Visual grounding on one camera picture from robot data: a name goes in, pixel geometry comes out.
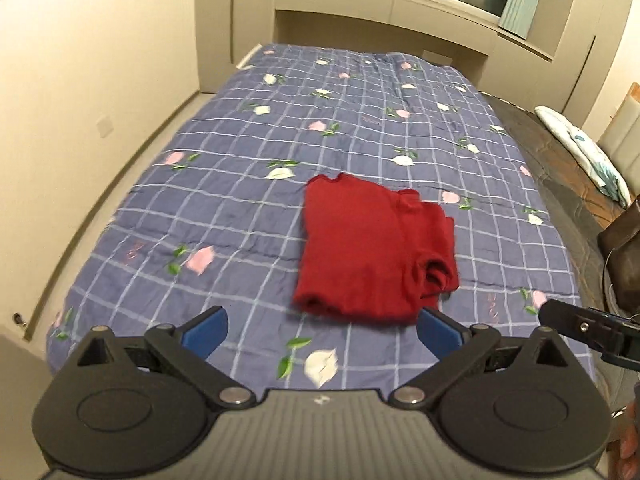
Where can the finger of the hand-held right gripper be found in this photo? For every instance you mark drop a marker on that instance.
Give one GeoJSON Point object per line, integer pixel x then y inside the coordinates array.
{"type": "Point", "coordinates": [565, 316]}

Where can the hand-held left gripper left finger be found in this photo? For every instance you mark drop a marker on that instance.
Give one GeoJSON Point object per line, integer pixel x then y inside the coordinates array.
{"type": "Point", "coordinates": [207, 332]}

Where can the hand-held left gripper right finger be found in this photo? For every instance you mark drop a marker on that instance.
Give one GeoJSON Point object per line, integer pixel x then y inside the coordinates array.
{"type": "Point", "coordinates": [440, 334]}

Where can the red long-sleeved sweater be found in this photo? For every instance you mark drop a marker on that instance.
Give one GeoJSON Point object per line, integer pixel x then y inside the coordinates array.
{"type": "Point", "coordinates": [365, 250]}

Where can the brown leather bag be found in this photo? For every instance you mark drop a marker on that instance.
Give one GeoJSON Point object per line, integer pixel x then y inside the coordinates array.
{"type": "Point", "coordinates": [625, 250]}

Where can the blue checked floral quilt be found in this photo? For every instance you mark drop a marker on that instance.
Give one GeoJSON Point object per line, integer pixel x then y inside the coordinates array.
{"type": "Point", "coordinates": [250, 210]}

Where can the dark patterned mattress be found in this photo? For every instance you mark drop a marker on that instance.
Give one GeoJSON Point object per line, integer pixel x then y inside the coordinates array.
{"type": "Point", "coordinates": [565, 170]}

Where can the white floral pillow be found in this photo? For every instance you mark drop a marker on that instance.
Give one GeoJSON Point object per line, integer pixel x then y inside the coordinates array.
{"type": "Point", "coordinates": [585, 150]}

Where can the small metal door stop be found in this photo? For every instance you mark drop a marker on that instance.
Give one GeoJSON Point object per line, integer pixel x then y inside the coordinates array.
{"type": "Point", "coordinates": [19, 319]}

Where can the beige built-in cabinet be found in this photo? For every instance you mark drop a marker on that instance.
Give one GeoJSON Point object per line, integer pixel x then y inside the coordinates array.
{"type": "Point", "coordinates": [435, 15]}

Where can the padded headboard with wooden frame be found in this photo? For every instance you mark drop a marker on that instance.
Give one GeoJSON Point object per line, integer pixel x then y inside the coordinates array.
{"type": "Point", "coordinates": [625, 135]}

